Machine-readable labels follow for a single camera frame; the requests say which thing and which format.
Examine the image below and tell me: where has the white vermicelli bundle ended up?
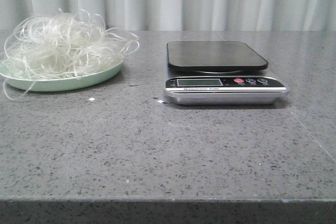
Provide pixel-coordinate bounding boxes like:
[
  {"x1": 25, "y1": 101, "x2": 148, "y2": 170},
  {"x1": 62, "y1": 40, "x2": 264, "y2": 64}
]
[{"x1": 1, "y1": 9, "x2": 140, "y2": 101}]

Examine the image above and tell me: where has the black silver kitchen scale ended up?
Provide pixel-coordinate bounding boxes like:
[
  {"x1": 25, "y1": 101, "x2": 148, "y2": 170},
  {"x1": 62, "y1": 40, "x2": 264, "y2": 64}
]
[{"x1": 164, "y1": 41, "x2": 289, "y2": 105}]

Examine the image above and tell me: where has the light green plate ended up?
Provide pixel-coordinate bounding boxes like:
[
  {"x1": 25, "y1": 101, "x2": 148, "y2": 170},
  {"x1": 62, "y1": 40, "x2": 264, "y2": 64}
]
[{"x1": 1, "y1": 60, "x2": 123, "y2": 92}]

